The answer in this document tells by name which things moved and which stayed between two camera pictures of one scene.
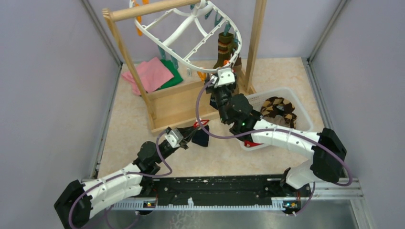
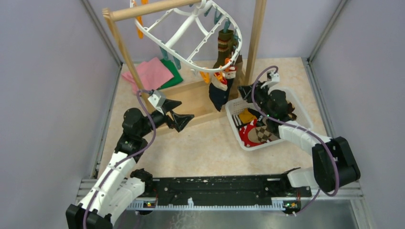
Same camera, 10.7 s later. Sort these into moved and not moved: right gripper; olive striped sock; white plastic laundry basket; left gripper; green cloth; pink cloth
Moved: right gripper; left gripper
Not moved: green cloth; pink cloth; white plastic laundry basket; olive striped sock
